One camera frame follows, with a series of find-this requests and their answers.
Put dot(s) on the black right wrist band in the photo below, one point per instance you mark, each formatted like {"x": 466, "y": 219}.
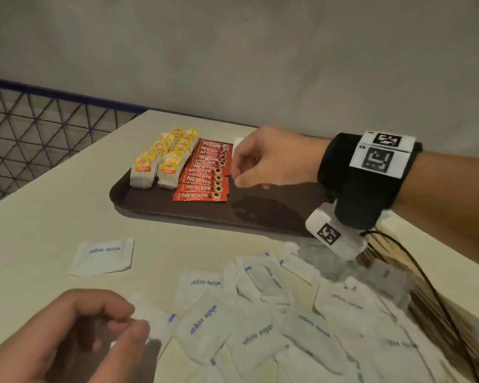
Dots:
{"x": 359, "y": 195}

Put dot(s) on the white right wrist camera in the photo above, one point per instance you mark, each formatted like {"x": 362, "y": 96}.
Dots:
{"x": 343, "y": 243}

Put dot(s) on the person's left hand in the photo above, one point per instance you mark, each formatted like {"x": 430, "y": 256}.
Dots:
{"x": 64, "y": 339}

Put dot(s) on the dark brown tray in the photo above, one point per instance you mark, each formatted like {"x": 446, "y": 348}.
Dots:
{"x": 263, "y": 211}

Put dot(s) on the pile of wooden stir sticks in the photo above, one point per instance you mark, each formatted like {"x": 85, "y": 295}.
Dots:
{"x": 443, "y": 315}

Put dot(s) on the person's right forearm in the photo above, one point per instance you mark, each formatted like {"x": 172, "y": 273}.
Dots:
{"x": 455, "y": 203}

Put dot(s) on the pile of white sugar packets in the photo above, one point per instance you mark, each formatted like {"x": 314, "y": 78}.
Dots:
{"x": 255, "y": 339}

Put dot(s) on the row of tea bags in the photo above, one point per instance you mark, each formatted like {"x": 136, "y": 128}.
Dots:
{"x": 141, "y": 179}
{"x": 167, "y": 179}

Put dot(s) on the stack of white sugar packets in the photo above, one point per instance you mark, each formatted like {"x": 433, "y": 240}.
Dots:
{"x": 238, "y": 142}

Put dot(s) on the person's right hand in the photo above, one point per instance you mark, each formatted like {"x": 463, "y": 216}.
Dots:
{"x": 283, "y": 159}

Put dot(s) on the white paper sugar packet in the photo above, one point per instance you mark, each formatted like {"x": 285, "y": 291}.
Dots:
{"x": 155, "y": 315}

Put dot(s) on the row of red coffee sachets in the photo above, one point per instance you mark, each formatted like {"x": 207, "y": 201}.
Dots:
{"x": 203, "y": 179}

